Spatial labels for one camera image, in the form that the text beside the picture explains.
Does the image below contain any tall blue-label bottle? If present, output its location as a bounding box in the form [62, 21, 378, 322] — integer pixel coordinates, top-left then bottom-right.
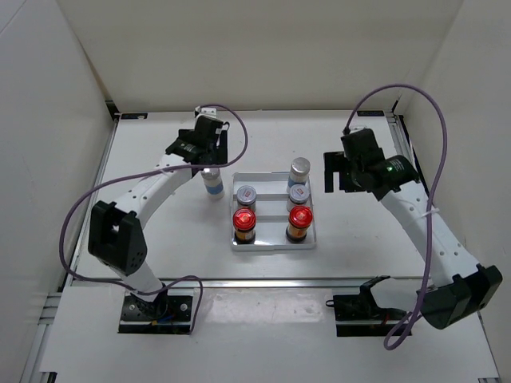
[287, 157, 311, 191]
[200, 168, 224, 199]

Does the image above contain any small silver-lid jar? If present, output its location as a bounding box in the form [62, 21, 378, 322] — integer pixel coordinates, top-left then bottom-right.
[287, 184, 311, 211]
[236, 185, 257, 211]

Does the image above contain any red-lid sauce jar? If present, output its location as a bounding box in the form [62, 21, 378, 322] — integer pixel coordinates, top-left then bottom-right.
[286, 206, 314, 243]
[232, 208, 256, 244]

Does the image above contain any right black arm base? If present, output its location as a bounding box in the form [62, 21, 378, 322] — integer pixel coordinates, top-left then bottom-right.
[325, 275, 422, 338]

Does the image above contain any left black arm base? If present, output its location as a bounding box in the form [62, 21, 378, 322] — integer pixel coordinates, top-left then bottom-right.
[117, 293, 193, 335]

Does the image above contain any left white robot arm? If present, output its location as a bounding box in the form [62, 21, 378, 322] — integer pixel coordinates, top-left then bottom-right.
[88, 108, 228, 319]

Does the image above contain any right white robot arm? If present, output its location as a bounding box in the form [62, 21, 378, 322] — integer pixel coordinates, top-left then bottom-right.
[323, 128, 503, 330]

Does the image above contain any right blue corner label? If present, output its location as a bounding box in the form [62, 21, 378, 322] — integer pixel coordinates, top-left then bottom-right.
[357, 110, 385, 117]

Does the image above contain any blue corner label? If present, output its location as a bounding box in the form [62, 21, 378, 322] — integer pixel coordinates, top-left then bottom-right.
[357, 110, 385, 117]
[121, 113, 148, 120]

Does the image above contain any white three-compartment tray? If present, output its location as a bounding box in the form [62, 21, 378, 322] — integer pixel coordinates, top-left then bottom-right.
[231, 172, 317, 252]

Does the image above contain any left blue corner label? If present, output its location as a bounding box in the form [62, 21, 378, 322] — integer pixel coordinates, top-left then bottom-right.
[121, 113, 148, 120]

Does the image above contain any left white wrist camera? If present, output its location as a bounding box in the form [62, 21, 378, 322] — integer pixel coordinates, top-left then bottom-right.
[194, 106, 217, 120]

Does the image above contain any aluminium left rail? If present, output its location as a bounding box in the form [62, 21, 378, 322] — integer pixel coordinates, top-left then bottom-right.
[57, 113, 121, 292]

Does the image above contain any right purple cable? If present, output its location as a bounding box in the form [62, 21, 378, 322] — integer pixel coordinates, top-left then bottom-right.
[342, 83, 448, 351]

